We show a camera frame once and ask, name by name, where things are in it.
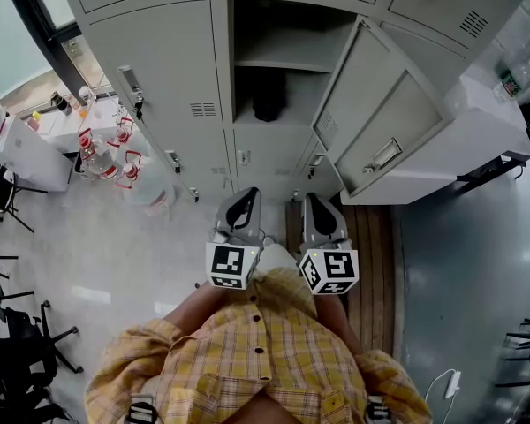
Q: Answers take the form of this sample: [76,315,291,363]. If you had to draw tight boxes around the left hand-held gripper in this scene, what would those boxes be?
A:
[205,186,265,291]

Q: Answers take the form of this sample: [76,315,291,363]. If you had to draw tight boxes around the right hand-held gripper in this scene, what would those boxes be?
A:
[298,192,360,297]

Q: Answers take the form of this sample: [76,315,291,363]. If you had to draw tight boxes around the black umbrella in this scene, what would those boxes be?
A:
[252,70,289,124]

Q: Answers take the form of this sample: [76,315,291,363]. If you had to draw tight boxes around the grey metal locker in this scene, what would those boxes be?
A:
[55,0,530,206]

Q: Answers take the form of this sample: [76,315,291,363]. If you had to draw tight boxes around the person's left forearm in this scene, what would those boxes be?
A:
[164,279,225,340]

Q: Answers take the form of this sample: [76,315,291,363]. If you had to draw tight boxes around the person's right forearm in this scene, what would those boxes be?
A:
[314,291,364,358]

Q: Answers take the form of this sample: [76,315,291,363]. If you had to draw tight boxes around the brown wooden slat mat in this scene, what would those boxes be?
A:
[285,202,398,358]

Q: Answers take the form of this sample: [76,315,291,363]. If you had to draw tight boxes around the white trousers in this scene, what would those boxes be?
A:
[257,235,300,278]

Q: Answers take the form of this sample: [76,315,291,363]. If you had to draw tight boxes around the yellow plaid shirt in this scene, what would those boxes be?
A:
[84,266,433,424]

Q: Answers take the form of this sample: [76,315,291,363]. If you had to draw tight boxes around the large white box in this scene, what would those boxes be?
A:
[338,75,530,206]

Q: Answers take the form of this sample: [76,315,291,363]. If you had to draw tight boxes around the black harness buckle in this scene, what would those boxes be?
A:
[125,394,156,424]
[365,397,390,424]

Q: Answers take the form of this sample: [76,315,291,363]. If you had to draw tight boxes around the white table black legs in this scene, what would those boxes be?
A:
[456,151,528,194]

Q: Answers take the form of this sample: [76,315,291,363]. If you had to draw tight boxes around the black metal rack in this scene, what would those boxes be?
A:
[493,299,530,389]

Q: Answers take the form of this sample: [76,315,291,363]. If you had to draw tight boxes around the clear drinking cup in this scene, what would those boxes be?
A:
[77,84,98,106]

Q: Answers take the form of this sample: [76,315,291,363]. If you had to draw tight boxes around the white water dispenser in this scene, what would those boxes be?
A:
[0,114,75,193]

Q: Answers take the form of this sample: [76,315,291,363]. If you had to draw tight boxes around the black office chair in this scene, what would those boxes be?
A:
[0,299,86,398]

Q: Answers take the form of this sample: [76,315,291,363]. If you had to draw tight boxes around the black thermos flask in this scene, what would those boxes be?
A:
[49,89,75,117]

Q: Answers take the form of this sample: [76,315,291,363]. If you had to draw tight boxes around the black folding chair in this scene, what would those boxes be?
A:
[0,151,50,234]

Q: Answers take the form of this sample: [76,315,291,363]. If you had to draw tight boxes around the clear plastic bottle green label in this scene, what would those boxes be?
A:
[493,57,530,100]

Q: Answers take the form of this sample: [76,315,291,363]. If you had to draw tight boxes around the white power adapter with cable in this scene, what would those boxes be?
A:
[422,367,464,415]

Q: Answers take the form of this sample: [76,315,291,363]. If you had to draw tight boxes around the black window frame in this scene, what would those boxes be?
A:
[1,0,117,106]

